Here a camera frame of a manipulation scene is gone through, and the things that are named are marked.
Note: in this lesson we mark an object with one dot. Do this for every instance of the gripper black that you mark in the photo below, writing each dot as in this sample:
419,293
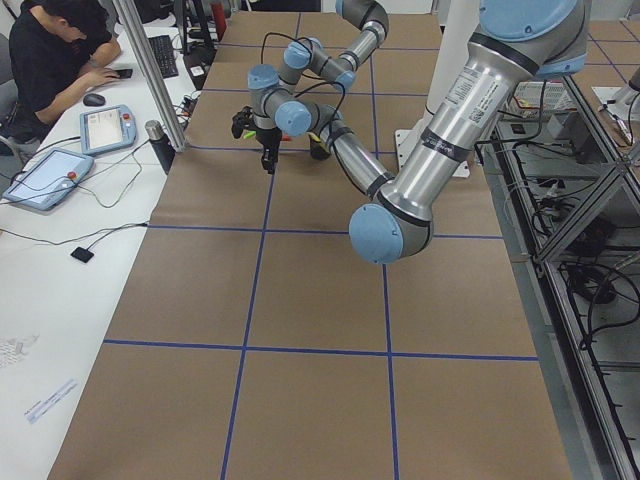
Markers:
267,139

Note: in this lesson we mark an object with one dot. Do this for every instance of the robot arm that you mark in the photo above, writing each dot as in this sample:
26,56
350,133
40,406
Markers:
513,42
337,69

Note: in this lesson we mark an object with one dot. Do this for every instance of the black mesh pen cup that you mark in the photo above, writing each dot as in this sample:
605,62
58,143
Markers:
318,151

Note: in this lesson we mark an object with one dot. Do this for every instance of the dark water bottle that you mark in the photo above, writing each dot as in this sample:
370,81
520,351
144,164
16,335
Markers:
160,143

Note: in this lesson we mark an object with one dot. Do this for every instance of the black keyboard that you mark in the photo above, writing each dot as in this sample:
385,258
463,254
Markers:
163,52

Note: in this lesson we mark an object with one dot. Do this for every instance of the black smartphone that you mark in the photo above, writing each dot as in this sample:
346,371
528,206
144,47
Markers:
124,73

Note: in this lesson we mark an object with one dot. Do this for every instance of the teach pendant far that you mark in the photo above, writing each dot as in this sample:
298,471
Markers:
107,129

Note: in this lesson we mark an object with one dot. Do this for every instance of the teach pendant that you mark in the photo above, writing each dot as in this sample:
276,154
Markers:
107,129
50,180

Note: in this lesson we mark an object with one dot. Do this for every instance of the black computer mouse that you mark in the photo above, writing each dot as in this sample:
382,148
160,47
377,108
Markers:
94,100

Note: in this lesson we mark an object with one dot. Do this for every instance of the small black puck device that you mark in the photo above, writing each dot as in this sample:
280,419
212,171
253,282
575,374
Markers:
82,254

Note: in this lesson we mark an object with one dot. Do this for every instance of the teach pendant near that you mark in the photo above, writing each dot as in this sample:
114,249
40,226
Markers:
50,180

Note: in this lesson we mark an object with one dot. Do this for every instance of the seated person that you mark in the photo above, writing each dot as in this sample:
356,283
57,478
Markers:
59,50

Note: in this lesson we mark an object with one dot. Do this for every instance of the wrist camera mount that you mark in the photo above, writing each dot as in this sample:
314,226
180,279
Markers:
242,122

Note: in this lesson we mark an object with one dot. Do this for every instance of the aluminium frame post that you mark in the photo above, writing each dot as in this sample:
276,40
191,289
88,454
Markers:
130,20

